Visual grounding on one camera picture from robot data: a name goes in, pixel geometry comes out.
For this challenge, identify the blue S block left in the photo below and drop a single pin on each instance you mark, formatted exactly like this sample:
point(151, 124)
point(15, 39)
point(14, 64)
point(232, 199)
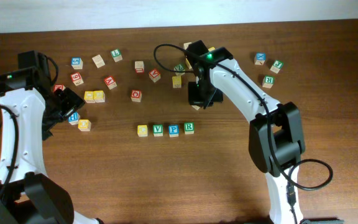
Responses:
point(76, 63)

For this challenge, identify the green r block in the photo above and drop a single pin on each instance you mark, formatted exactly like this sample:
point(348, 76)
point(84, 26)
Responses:
point(268, 81)
point(189, 127)

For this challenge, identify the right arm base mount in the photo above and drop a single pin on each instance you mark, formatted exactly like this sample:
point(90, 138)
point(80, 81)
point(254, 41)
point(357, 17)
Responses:
point(322, 222)

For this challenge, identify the wooden block blue side top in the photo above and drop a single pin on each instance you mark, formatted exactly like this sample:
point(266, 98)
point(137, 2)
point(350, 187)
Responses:
point(185, 45)

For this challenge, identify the red A block left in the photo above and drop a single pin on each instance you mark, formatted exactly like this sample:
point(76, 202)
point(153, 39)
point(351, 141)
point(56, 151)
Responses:
point(110, 82)

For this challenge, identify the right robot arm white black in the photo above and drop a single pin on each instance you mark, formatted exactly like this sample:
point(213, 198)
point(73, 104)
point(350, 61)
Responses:
point(276, 140)

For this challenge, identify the wooden block red side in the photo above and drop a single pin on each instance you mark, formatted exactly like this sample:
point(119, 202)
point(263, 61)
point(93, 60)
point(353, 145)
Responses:
point(139, 66)

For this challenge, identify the plain wooden block top left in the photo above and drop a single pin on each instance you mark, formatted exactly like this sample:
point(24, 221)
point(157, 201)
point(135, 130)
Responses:
point(98, 61)

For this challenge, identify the yellow O block lower left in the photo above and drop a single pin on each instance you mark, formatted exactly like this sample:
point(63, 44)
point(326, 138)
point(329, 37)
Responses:
point(84, 125)

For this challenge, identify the yellow G block pair right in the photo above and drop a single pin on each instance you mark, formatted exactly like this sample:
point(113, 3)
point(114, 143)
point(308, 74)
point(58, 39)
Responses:
point(99, 96)

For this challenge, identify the blue X block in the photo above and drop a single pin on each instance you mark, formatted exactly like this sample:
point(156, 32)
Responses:
point(259, 58)

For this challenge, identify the blue H block lower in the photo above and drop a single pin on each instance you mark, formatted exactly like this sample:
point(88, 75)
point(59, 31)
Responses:
point(74, 118)

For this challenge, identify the red a block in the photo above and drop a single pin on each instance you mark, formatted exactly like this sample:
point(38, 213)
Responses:
point(110, 82)
point(154, 75)

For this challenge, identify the yellow O block pair left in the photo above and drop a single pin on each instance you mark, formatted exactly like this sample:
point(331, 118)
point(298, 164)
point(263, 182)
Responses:
point(89, 97)

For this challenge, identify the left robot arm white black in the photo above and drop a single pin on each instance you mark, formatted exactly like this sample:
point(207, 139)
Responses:
point(30, 108)

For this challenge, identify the red O block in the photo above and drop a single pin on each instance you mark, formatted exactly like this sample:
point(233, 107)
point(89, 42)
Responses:
point(136, 96)

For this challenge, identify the red 9 block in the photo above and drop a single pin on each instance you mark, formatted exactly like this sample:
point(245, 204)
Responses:
point(76, 78)

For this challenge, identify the yellow block upper centre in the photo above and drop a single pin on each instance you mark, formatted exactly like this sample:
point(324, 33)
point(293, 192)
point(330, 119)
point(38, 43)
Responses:
point(188, 64)

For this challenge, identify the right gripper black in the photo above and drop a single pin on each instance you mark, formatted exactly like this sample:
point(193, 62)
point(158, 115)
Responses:
point(202, 96)

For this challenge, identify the red A block centre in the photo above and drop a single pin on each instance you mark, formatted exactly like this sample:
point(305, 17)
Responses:
point(154, 75)

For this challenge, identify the green J block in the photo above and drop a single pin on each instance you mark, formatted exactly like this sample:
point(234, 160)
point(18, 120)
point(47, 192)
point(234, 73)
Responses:
point(276, 66)

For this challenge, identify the green Z block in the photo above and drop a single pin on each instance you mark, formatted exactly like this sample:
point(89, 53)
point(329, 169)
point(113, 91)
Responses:
point(179, 70)

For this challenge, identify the green V block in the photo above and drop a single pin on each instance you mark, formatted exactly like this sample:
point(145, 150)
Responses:
point(158, 130)

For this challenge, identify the red M block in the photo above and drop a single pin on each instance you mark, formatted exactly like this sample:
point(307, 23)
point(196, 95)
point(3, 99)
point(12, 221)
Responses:
point(58, 87)

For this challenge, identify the yellow C block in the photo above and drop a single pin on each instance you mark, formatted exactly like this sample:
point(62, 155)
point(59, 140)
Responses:
point(142, 130)

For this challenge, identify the blue P block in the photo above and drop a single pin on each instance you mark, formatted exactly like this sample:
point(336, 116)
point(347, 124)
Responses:
point(173, 130)

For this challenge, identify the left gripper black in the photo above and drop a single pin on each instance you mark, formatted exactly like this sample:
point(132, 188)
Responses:
point(68, 101)

